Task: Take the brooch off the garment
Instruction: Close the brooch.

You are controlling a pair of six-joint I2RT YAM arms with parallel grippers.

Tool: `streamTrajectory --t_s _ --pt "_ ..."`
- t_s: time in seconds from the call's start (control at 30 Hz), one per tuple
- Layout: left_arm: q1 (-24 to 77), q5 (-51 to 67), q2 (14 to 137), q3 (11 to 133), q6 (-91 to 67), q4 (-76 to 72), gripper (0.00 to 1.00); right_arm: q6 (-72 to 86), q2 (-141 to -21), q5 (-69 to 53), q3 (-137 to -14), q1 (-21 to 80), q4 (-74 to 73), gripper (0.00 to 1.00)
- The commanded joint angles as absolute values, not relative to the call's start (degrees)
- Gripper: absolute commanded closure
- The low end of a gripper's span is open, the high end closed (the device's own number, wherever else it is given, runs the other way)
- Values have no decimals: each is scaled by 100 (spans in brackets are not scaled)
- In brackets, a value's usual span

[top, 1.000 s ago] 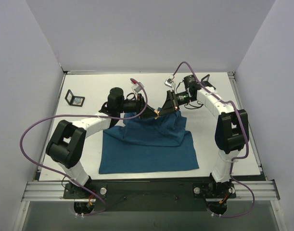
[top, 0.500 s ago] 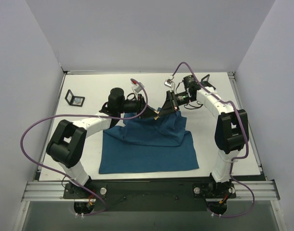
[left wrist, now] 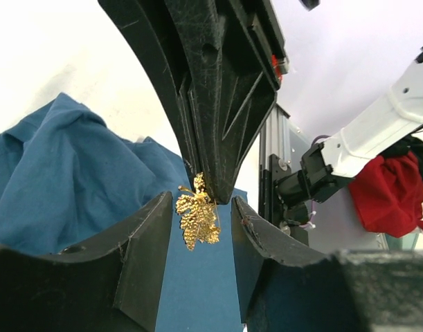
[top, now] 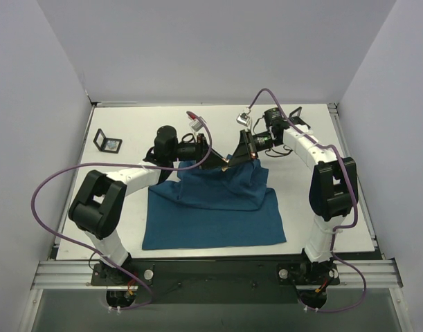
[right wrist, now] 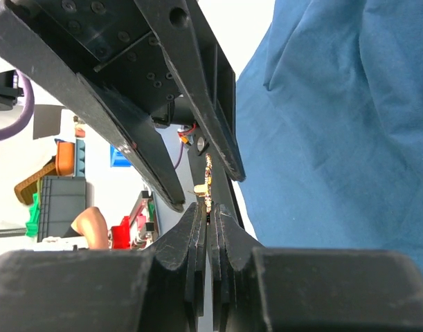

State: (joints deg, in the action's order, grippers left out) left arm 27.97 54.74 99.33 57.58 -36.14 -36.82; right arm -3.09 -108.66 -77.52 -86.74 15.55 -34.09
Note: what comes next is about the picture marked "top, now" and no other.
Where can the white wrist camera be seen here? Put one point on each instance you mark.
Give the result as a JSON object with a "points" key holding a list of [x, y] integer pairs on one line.
{"points": [[244, 118], [197, 123]]}

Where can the right black display box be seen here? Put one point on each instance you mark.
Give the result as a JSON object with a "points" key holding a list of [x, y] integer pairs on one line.
{"points": [[296, 119]]}

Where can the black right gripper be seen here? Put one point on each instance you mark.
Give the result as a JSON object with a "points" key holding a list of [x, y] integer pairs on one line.
{"points": [[246, 144]]}

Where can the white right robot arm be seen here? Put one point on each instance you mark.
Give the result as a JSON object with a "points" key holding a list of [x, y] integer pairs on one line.
{"points": [[333, 188]]}

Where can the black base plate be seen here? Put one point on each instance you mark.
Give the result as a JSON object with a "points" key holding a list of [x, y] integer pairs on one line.
{"points": [[276, 279]]}

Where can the black display box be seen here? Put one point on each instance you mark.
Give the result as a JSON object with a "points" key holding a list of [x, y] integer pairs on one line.
{"points": [[100, 141], [296, 119]]}

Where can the aluminium frame rail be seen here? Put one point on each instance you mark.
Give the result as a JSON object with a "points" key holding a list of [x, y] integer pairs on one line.
{"points": [[62, 275]]}

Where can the left black display box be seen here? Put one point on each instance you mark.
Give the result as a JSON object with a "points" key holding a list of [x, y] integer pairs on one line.
{"points": [[100, 141]]}

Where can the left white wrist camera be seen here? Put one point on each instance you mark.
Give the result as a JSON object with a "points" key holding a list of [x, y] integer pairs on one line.
{"points": [[197, 123]]}

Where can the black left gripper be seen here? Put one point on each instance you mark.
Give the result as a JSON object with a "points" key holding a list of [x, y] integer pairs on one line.
{"points": [[203, 149]]}

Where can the silver blue leaf brooch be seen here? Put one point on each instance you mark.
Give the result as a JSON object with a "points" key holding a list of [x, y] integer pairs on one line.
{"points": [[111, 145]]}

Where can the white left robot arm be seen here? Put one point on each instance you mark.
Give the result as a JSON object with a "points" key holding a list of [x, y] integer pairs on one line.
{"points": [[97, 207]]}

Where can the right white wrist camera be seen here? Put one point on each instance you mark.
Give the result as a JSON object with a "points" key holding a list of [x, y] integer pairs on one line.
{"points": [[244, 118]]}

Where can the blue t-shirt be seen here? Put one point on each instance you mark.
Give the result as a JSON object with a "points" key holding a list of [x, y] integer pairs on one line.
{"points": [[212, 208]]}

